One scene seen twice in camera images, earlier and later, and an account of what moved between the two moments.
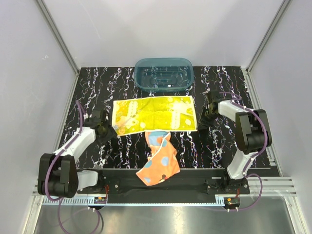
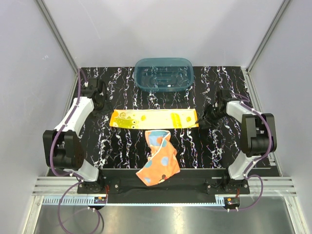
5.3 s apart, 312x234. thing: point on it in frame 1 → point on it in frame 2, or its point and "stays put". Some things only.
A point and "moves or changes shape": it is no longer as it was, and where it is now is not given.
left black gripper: (110, 134) → (103, 111)
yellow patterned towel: (154, 114) moves or changes shape
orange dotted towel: (163, 162) stays put
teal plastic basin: (164, 74) stays put
